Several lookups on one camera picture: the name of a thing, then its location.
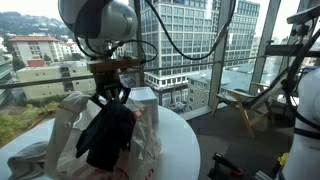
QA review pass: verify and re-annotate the grey cloth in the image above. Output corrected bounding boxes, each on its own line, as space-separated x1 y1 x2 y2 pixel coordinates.
7 141 48 180

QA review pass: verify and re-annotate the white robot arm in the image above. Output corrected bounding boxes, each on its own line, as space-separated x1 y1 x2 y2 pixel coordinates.
58 0 140 107

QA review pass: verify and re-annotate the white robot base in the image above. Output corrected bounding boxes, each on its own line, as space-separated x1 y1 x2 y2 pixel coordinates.
276 69 320 180

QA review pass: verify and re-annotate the black and red tool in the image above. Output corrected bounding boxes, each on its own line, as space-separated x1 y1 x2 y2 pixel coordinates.
207 152 244 180

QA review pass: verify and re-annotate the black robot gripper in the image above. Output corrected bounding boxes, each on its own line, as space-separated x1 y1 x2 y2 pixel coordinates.
90 70 131 108

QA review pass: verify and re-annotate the camera stand arm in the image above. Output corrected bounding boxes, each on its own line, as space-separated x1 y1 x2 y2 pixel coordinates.
264 5 320 94

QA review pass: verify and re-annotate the dark blue shirt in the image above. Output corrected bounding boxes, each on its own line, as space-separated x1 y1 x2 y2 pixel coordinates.
75 101 136 171

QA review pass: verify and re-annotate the white plastic shopping bag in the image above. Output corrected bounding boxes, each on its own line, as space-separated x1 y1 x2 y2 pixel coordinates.
44 91 162 180

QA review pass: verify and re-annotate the white storage basket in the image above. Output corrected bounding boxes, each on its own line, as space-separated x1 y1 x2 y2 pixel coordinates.
129 87 159 123

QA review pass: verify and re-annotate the wooden folding chair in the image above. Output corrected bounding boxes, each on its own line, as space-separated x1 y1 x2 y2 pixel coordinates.
212 68 289 138

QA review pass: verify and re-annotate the wrist camera with wooden mount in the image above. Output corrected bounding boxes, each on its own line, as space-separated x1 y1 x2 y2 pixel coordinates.
87 57 141 73

